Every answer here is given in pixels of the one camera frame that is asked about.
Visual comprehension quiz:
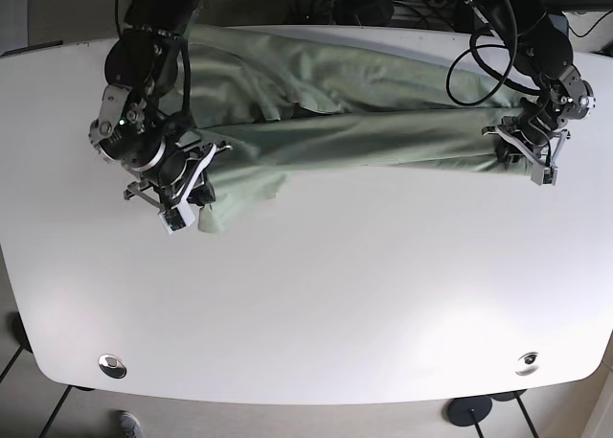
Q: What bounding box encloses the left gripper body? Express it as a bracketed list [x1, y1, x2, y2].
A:
[482, 66, 595, 169]

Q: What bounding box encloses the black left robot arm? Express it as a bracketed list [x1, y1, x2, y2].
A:
[464, 0, 595, 185]

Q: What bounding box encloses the right silver table grommet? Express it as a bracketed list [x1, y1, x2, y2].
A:
[513, 352, 540, 377]

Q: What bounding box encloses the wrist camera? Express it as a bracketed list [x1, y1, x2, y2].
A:
[531, 164, 557, 186]
[159, 204, 195, 235]

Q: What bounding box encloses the left grey shoe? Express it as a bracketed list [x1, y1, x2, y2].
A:
[119, 411, 144, 438]

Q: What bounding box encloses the light green polo shirt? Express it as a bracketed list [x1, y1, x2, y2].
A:
[189, 25, 530, 234]

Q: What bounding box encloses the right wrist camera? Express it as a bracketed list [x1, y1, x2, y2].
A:
[159, 204, 195, 235]

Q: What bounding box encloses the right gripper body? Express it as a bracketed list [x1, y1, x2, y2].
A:
[89, 85, 232, 213]

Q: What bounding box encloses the silver table grommet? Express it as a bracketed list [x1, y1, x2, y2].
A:
[513, 352, 540, 377]
[98, 354, 127, 380]

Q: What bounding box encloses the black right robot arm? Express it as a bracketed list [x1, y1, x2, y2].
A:
[89, 0, 228, 232]

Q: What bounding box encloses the black round stand base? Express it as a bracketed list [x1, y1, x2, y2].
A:
[445, 396, 492, 427]

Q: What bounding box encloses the left silver table grommet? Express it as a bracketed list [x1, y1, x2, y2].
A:
[98, 354, 127, 380]

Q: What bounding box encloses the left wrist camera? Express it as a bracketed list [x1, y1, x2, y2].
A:
[531, 164, 557, 186]

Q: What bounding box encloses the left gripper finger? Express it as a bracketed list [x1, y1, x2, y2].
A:
[495, 138, 522, 165]

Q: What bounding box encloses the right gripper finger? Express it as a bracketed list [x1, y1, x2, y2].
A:
[189, 172, 216, 206]

